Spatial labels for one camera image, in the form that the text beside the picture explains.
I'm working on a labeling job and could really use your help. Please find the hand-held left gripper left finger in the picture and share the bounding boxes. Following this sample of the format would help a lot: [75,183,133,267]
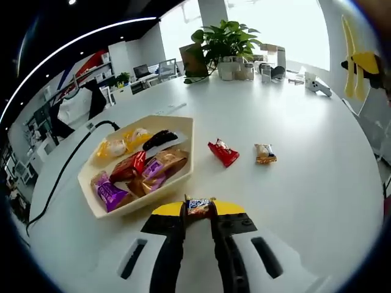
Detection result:
[57,201,187,293]

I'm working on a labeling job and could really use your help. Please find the black food packet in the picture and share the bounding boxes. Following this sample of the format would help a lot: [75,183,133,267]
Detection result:
[142,129,179,151]

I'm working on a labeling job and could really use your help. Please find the curved ceiling light strip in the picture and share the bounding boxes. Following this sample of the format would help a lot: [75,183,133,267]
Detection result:
[0,16,162,123]

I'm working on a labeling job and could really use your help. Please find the white cabinet desk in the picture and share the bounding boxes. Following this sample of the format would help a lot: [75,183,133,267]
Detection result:
[117,73,184,97]

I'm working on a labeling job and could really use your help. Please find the purple food packet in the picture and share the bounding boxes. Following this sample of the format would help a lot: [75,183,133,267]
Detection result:
[90,170,129,214]
[141,158,172,189]

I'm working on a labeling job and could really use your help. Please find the large green potted plant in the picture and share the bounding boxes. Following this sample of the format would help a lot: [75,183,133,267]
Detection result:
[183,20,263,85]

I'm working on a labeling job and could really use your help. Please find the wide bright window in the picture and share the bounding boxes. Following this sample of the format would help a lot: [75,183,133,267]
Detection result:
[225,0,332,73]

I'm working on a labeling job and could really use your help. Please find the narrow bright window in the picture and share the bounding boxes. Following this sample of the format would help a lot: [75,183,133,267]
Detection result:
[160,0,202,57]

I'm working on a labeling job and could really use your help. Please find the white table power strip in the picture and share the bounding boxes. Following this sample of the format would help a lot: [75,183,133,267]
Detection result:
[155,103,188,116]

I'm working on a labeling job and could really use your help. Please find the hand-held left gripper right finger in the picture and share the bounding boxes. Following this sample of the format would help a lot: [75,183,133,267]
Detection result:
[210,200,334,293]

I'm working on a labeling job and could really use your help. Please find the golden brown food packet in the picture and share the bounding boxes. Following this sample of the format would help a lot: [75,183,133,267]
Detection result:
[146,148,189,175]

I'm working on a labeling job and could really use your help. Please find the small cardboard box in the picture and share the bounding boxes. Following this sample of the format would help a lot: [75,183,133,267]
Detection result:
[259,43,287,53]

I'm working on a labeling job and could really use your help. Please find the blue brown food packet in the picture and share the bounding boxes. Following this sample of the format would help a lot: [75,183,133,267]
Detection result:
[184,195,216,221]

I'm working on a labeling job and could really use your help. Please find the white game controller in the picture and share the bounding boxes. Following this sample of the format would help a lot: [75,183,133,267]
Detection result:
[305,79,333,98]

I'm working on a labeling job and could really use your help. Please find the grey mesh office chair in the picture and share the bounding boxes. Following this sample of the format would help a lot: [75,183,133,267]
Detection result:
[158,59,180,82]

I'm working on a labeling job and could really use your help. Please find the small potted plant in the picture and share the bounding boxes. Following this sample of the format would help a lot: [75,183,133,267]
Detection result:
[115,72,132,89]

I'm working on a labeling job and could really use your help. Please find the small tan food packet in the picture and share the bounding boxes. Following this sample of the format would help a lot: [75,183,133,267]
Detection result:
[254,143,278,165]

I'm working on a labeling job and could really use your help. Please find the chair with black white shirt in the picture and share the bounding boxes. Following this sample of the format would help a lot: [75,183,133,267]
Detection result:
[50,82,107,139]

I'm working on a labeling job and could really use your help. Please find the black desk monitor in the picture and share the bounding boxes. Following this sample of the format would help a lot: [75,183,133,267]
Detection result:
[133,63,151,79]

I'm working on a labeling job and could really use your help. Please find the white thermos bottle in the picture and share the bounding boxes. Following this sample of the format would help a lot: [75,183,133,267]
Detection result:
[276,46,287,70]

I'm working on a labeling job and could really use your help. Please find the beige hexagonal container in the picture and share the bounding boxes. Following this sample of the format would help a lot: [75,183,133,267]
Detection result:
[78,114,196,220]

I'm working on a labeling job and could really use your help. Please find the brown paper bag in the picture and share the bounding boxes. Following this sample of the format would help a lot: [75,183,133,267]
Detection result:
[179,43,209,78]

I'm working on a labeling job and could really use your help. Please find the dark grey curved holder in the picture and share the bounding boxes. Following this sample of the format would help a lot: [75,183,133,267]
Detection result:
[271,65,287,81]

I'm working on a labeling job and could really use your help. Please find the shelf of white storage bins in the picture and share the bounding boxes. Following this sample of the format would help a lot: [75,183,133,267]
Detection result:
[42,51,112,92]

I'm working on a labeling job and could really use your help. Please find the black power cable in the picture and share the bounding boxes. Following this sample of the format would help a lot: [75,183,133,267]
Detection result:
[26,120,122,237]

